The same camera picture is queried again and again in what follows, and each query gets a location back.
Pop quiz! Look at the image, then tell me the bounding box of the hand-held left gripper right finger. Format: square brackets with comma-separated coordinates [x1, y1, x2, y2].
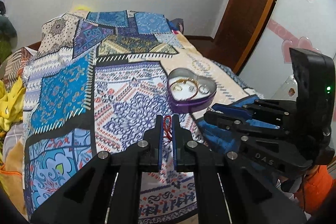
[172, 115, 307, 224]

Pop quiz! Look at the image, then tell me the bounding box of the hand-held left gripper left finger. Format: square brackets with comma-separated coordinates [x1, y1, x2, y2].
[30, 115, 163, 224]

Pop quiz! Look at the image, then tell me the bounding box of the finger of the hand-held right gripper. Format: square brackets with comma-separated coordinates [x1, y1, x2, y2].
[204, 110, 289, 151]
[210, 99, 298, 119]

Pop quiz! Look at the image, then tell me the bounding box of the red bead bracelet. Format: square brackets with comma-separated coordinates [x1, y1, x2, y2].
[163, 115, 174, 142]

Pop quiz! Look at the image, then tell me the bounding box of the purple heart-shaped tin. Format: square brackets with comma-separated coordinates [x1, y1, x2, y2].
[167, 68, 217, 113]

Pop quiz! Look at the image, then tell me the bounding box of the gold bracelet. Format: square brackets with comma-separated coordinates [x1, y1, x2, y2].
[171, 78, 201, 100]

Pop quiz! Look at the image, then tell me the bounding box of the person's right forearm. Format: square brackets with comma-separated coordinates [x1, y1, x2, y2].
[293, 164, 336, 216]

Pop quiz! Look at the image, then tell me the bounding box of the pink heart sticker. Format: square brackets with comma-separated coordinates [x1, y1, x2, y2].
[281, 36, 322, 57]

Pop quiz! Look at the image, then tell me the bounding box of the wooden door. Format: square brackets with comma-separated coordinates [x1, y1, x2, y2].
[210, 0, 287, 75]

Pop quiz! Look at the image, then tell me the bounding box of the dark purple bag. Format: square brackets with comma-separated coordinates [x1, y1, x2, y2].
[169, 18, 185, 34]

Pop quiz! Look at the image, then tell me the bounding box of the patchwork printed blanket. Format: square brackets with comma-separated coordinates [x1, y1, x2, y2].
[22, 10, 263, 222]

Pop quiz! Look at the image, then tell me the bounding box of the yellow cloth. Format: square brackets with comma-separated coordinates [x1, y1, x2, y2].
[0, 77, 27, 133]

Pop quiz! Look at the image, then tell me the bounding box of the striped cloth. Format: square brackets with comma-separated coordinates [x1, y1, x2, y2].
[4, 47, 35, 83]

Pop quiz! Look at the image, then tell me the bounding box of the green bag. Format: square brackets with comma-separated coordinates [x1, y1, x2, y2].
[0, 38, 14, 62]

